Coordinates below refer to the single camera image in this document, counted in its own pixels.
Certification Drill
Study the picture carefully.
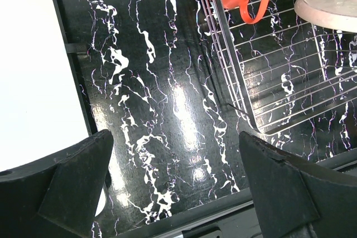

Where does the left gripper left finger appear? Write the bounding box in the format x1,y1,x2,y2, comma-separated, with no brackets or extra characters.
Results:
1,129,113,237

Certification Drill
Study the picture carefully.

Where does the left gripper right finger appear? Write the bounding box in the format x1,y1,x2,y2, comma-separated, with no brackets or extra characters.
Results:
239,132,356,237

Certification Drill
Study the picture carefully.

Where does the metal wire dish rack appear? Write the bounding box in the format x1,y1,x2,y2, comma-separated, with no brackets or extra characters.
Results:
200,0,356,136

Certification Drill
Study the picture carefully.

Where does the pink cream floral plate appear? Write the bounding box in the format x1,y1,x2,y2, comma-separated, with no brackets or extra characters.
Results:
294,0,356,33

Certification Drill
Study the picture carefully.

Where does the white board with black rim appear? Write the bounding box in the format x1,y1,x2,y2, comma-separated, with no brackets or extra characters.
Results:
1,0,88,171

